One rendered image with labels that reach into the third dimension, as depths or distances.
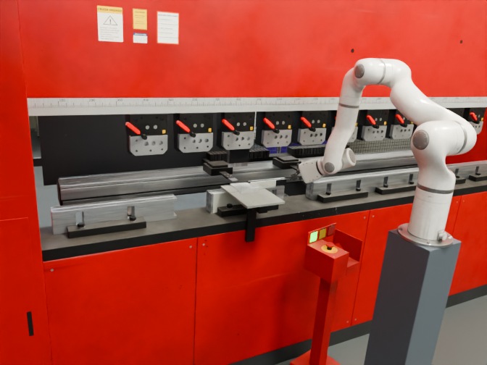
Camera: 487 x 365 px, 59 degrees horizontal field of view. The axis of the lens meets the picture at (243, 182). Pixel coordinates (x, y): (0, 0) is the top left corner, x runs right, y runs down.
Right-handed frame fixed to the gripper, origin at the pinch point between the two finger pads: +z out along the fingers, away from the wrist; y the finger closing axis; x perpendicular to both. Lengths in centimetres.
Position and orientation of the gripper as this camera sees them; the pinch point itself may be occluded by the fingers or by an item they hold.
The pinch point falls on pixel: (293, 177)
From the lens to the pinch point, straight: 212.0
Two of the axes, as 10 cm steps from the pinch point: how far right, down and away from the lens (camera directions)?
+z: -7.6, 2.8, 5.9
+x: -5.4, 2.3, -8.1
